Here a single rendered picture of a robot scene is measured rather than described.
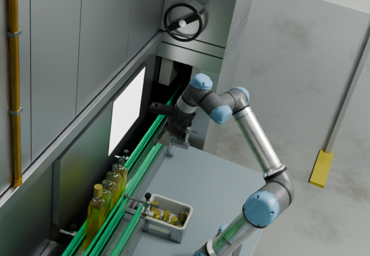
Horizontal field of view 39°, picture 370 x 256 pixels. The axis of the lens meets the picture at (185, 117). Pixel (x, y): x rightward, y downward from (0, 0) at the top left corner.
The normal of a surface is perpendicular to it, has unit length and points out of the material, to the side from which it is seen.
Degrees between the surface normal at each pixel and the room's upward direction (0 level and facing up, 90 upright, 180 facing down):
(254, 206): 80
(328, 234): 0
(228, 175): 0
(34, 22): 90
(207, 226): 0
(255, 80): 90
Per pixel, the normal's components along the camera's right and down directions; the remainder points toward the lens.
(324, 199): 0.15, -0.82
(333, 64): -0.39, 0.46
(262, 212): -0.54, 0.22
